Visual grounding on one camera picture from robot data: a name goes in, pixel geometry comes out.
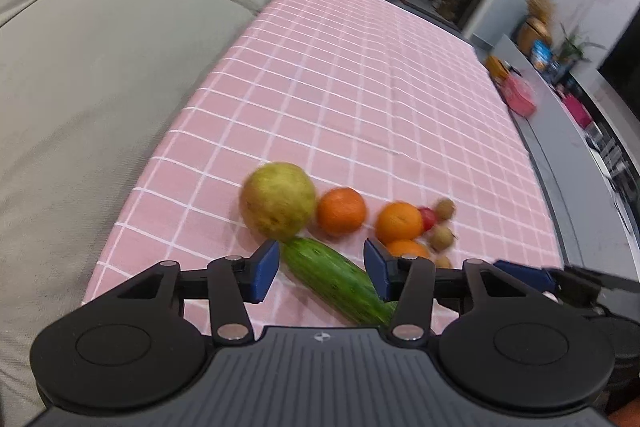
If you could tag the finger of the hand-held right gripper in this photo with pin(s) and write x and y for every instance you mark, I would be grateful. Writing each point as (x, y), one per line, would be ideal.
(525, 276)

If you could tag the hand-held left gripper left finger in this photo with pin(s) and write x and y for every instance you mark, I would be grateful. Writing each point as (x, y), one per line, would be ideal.
(265, 269)

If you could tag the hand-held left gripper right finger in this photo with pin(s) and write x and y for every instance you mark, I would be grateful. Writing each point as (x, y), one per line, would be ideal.
(377, 269)

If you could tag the green cucumber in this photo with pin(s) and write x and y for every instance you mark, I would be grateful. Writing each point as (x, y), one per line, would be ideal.
(330, 274)

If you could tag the brown longan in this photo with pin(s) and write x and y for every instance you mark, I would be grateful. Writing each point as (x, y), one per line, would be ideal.
(442, 237)
(445, 209)
(443, 262)

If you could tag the orange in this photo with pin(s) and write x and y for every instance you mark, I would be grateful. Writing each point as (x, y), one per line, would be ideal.
(341, 212)
(398, 222)
(407, 249)

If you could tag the yellow-green pear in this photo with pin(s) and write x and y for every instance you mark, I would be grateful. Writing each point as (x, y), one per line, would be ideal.
(277, 199)

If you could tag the red cherry tomato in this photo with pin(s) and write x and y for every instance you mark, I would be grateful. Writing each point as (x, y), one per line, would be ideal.
(428, 218)

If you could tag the grey cabinet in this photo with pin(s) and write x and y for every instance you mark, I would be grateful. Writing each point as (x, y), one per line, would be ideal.
(560, 142)

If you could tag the pink box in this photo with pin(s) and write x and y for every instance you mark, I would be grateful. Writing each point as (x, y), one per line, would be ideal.
(577, 112)

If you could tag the pink checkered tablecloth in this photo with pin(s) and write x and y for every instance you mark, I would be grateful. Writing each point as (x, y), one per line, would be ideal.
(350, 82)

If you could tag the orange container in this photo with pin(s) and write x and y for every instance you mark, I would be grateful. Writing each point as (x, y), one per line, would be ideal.
(496, 68)

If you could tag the blue packet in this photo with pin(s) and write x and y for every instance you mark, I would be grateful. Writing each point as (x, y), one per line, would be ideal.
(541, 54)

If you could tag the green potted plant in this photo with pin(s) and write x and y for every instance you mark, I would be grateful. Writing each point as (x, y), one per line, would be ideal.
(575, 47)

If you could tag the beige sofa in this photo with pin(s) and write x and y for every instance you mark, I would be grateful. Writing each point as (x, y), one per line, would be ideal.
(100, 82)

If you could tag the orange vase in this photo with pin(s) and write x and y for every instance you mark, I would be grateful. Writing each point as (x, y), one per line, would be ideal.
(535, 24)

